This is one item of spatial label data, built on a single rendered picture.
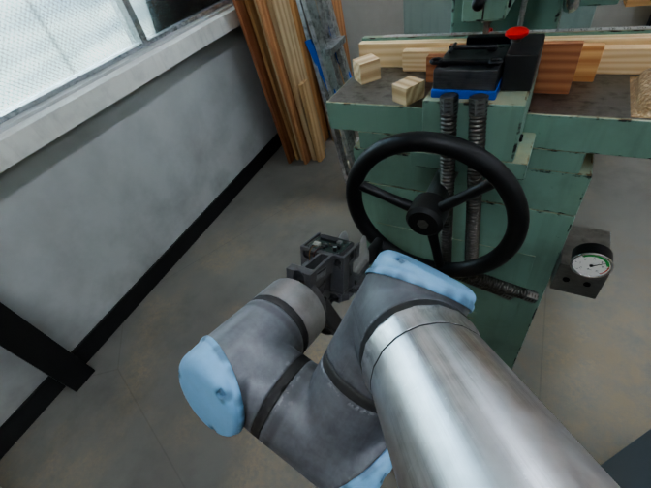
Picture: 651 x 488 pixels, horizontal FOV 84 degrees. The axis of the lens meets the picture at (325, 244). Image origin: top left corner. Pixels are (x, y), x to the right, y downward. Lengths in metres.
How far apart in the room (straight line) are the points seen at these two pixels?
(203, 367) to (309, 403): 0.10
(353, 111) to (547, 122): 0.34
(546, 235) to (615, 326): 0.80
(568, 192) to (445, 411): 0.62
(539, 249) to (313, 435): 0.64
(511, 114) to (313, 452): 0.48
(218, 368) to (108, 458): 1.24
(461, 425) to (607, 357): 1.33
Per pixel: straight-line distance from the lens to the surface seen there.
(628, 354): 1.53
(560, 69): 0.74
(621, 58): 0.82
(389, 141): 0.54
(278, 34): 2.08
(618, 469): 1.09
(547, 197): 0.77
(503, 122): 0.59
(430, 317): 0.25
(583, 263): 0.79
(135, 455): 1.52
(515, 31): 0.63
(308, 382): 0.36
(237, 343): 0.37
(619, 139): 0.71
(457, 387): 0.20
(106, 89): 1.64
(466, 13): 0.77
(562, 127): 0.70
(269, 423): 0.37
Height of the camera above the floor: 1.21
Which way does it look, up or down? 44 degrees down
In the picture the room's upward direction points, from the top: 14 degrees counter-clockwise
